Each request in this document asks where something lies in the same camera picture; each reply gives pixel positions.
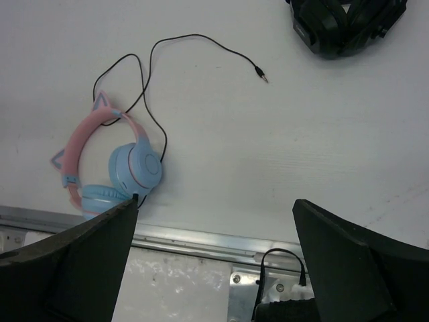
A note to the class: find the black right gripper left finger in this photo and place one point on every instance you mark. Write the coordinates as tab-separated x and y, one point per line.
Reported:
74	275

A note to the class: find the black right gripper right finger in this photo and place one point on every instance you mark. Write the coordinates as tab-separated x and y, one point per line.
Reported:
358	274

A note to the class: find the pink blue cat-ear headphones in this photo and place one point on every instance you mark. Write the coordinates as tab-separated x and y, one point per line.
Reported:
134	168

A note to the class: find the black headphones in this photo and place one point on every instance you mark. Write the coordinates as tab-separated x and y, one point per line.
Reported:
332	29

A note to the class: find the aluminium table edge rail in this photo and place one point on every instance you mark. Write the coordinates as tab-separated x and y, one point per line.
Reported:
230	248

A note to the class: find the right metal mounting bracket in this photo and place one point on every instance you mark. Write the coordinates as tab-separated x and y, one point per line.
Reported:
280	285

